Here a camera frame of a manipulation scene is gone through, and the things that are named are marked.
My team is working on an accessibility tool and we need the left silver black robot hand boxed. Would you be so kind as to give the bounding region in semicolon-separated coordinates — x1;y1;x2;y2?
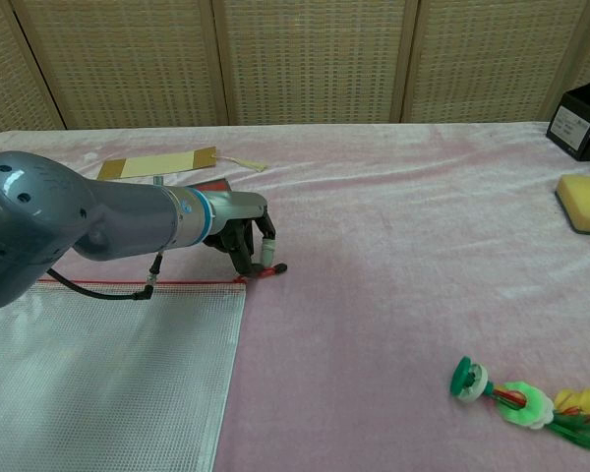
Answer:
204;191;279;279

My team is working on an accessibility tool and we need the clear mesh zipper pouch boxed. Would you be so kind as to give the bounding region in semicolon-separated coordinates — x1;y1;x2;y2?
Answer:
0;264;289;472

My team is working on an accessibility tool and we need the red ink stamp pad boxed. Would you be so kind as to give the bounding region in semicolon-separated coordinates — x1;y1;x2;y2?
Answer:
196;177;235;194

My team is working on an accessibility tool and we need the gold cream tasselled bookmark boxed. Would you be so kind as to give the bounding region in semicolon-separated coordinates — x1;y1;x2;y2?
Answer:
96;145;267;181

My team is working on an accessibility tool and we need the pink velvet tablecloth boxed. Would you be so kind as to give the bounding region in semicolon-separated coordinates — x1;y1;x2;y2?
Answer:
0;120;590;472

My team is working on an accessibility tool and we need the colourful feather shuttlecock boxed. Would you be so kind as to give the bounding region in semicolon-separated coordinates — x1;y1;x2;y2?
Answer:
447;355;590;451

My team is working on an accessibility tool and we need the yellow sponge block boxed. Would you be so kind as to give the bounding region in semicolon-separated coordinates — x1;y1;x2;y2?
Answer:
554;174;590;236

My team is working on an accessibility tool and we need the black cardboard box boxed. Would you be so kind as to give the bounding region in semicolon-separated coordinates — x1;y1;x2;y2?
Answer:
545;73;590;162

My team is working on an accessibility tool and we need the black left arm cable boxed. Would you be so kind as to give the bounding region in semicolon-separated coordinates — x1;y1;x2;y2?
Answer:
46;248;166;302

